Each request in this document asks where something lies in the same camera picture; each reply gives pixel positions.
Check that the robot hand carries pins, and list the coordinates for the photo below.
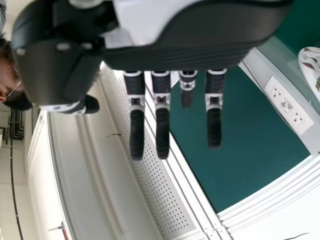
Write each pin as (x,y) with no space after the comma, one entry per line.
(175,37)

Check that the plate with brown leaf pattern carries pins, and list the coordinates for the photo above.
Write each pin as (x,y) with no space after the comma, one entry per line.
(310,67)

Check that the white socket strip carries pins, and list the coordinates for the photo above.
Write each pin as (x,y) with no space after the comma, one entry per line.
(287,105)

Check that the person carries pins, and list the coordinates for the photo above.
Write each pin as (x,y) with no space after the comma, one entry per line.
(10,72)

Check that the white cabinet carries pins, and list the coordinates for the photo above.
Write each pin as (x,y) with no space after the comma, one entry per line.
(87,187)

